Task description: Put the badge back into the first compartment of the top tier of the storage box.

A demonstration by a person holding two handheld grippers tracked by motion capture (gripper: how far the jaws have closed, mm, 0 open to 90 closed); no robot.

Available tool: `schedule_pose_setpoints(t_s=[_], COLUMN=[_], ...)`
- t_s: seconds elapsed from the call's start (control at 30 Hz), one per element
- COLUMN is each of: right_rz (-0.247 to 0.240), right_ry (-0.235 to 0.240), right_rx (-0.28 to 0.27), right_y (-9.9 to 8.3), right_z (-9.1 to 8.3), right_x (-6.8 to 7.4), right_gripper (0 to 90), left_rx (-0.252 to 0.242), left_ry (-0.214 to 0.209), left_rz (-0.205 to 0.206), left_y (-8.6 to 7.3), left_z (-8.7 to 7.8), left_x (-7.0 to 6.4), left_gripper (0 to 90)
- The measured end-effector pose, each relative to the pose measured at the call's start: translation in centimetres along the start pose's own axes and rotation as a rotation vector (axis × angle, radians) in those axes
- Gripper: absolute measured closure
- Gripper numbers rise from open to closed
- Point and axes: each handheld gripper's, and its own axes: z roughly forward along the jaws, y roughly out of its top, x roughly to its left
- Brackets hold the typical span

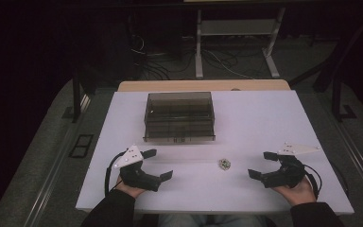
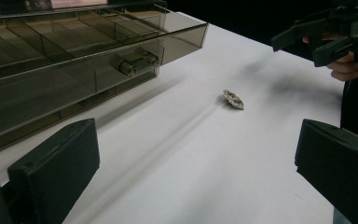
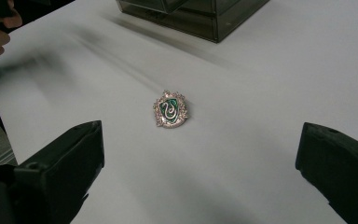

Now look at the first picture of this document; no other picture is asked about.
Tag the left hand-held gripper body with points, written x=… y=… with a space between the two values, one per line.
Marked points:
x=135 y=176

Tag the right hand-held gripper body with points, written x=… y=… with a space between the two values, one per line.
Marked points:
x=288 y=173

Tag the small pale green item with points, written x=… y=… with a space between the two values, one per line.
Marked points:
x=224 y=164

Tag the clear brown compartment box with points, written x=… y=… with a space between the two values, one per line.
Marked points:
x=179 y=116

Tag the person's left hand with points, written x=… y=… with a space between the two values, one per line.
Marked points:
x=129 y=190

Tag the person's right hand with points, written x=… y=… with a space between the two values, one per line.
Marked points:
x=297 y=195

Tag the wooden table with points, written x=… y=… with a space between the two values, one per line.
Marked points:
x=201 y=85

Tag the black metal stand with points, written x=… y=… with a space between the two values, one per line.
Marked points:
x=337 y=97
x=76 y=97

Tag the white metal table stand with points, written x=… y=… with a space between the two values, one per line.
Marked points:
x=238 y=27

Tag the metal floor rail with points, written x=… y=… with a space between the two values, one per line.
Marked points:
x=48 y=176
x=359 y=157

